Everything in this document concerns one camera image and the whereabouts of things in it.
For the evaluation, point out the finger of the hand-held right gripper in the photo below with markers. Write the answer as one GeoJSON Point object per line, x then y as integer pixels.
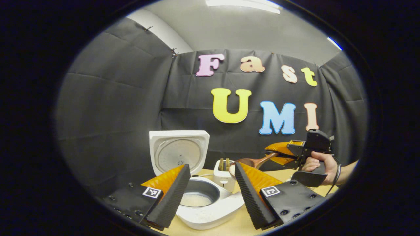
{"type": "Point", "coordinates": [282, 164]}
{"type": "Point", "coordinates": [282, 147]}

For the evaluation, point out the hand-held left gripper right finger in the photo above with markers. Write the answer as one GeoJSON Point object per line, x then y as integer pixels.
{"type": "Point", "coordinates": [251, 200]}

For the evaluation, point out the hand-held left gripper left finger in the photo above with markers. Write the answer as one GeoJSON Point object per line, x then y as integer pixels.
{"type": "Point", "coordinates": [172, 200]}

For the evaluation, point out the wooden spoon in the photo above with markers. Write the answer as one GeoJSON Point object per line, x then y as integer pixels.
{"type": "Point", "coordinates": [260, 161]}

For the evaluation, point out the white rice cooker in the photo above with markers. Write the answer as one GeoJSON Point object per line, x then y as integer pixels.
{"type": "Point", "coordinates": [210, 216]}

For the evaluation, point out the white toaster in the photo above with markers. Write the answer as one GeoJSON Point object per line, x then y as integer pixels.
{"type": "Point", "coordinates": [223, 182]}

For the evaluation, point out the toast slice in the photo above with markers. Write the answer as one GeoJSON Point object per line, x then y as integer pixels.
{"type": "Point", "coordinates": [227, 164]}
{"type": "Point", "coordinates": [221, 164]}

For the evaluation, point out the ceiling light panel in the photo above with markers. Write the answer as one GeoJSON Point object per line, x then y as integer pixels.
{"type": "Point", "coordinates": [334, 43]}

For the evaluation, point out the black backdrop cloth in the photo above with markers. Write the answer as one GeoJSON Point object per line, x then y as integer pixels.
{"type": "Point", "coordinates": [115, 114]}

